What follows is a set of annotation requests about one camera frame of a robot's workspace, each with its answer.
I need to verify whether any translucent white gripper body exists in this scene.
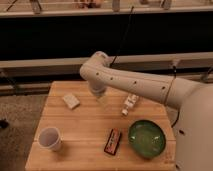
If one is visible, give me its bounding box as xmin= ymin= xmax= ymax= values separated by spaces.
xmin=90 ymin=88 xmax=108 ymax=108

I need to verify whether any white sponge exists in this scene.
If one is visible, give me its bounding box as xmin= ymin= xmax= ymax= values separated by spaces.
xmin=63 ymin=94 xmax=80 ymax=110

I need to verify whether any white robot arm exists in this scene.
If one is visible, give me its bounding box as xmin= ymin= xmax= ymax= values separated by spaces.
xmin=80 ymin=51 xmax=213 ymax=171

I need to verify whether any white plastic bottle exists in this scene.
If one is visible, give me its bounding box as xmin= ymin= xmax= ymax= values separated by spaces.
xmin=122 ymin=94 xmax=139 ymax=116

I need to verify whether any red black snack packet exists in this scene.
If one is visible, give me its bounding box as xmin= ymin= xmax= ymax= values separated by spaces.
xmin=104 ymin=129 xmax=122 ymax=155

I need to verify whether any white paper cup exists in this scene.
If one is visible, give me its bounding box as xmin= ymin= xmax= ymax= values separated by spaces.
xmin=38 ymin=127 xmax=62 ymax=151

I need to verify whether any green bowl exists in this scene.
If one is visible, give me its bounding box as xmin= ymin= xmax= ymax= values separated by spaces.
xmin=128 ymin=120 xmax=166 ymax=159

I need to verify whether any black hanging cable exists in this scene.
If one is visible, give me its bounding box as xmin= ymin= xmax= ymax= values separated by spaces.
xmin=109 ymin=5 xmax=135 ymax=68

